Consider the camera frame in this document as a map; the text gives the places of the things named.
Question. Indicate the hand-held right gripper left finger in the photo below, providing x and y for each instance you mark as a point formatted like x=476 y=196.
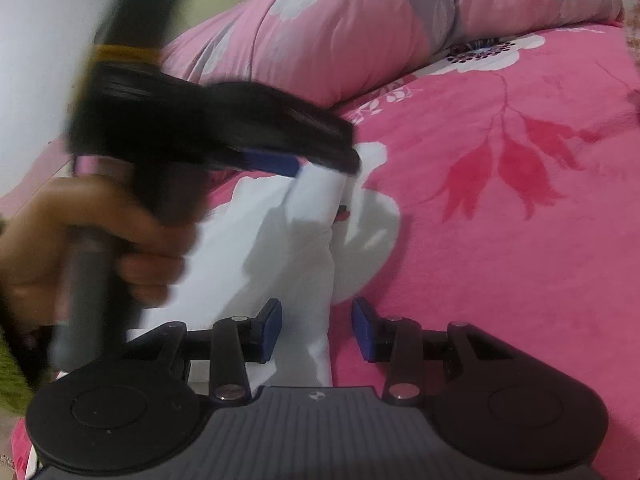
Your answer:
x=270 y=330

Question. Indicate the person's left hand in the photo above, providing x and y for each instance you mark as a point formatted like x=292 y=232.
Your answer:
x=30 y=260

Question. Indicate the pink floral blanket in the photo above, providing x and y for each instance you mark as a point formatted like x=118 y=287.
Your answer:
x=500 y=235

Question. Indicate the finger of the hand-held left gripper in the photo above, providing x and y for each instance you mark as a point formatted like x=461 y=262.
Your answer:
x=310 y=132
x=270 y=162

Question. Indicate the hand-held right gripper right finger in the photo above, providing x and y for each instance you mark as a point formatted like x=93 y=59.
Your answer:
x=362 y=330

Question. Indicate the white garment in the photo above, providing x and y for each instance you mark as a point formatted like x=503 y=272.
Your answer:
x=280 y=260

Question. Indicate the pink grey floral duvet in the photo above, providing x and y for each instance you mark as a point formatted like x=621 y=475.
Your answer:
x=350 y=25

